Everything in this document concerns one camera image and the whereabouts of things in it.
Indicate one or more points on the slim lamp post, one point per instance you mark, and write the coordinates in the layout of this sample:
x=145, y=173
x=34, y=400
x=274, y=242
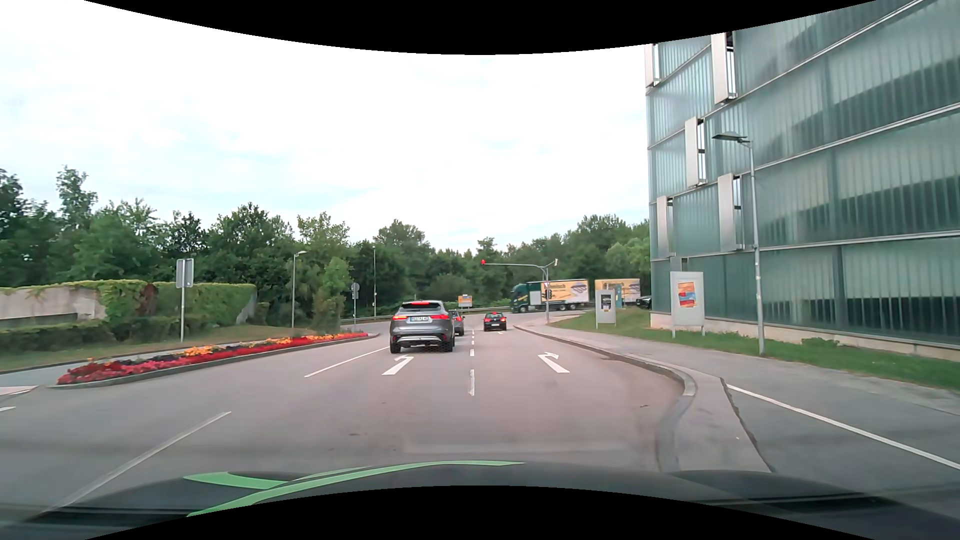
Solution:
x=293, y=289
x=374, y=281

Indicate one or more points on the flower bed traffic island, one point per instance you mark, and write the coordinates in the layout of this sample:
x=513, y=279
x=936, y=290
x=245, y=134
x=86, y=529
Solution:
x=195, y=356

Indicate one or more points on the grey asphalt road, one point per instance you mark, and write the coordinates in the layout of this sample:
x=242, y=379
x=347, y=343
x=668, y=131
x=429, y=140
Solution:
x=465, y=420

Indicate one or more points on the glass-clad building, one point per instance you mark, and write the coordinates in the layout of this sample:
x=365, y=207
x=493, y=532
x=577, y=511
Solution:
x=825, y=187

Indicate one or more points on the large poster display board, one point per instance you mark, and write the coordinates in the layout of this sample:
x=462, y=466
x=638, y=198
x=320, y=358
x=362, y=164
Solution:
x=687, y=298

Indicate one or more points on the small road sign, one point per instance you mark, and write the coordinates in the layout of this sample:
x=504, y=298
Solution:
x=355, y=292

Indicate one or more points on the grey lamp post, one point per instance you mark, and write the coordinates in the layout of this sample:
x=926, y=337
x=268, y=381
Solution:
x=756, y=247

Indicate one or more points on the car's own bonnet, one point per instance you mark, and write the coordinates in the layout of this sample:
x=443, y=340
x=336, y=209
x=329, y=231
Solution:
x=450, y=480

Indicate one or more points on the dark car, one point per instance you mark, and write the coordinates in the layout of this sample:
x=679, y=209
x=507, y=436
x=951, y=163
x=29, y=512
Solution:
x=457, y=322

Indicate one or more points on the orange billboard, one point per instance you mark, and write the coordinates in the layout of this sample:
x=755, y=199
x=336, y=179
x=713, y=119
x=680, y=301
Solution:
x=465, y=301

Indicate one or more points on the small poster display board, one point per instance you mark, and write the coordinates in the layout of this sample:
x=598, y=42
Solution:
x=605, y=307

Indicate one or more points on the road sign on post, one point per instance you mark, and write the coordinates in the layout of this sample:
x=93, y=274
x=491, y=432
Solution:
x=184, y=274

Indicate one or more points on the grass verge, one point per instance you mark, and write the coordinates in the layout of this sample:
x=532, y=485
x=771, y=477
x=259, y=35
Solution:
x=750, y=345

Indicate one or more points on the grey suv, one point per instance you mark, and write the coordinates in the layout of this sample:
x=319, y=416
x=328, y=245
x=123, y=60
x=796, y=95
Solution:
x=421, y=326

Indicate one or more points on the black car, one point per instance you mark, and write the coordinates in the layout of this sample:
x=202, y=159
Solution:
x=494, y=322

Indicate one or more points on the green hedge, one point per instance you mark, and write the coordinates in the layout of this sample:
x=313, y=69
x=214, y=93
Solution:
x=210, y=300

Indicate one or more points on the grey paved cycle path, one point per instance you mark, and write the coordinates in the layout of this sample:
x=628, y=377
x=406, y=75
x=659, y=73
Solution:
x=810, y=420

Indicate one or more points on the wood of trees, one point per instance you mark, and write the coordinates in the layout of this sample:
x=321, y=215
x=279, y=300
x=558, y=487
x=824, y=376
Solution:
x=247, y=251

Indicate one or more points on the guard rail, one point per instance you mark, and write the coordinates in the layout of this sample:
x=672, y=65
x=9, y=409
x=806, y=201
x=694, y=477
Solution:
x=390, y=316

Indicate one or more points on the green and white lorry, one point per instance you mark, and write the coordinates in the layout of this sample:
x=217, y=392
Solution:
x=559, y=294

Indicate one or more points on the concrete wall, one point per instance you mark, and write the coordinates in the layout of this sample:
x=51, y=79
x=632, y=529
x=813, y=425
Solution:
x=45, y=304

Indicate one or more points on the road markings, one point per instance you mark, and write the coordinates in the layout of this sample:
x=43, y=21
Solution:
x=397, y=366

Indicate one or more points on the dark vehicle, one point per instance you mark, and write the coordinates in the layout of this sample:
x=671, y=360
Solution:
x=644, y=301

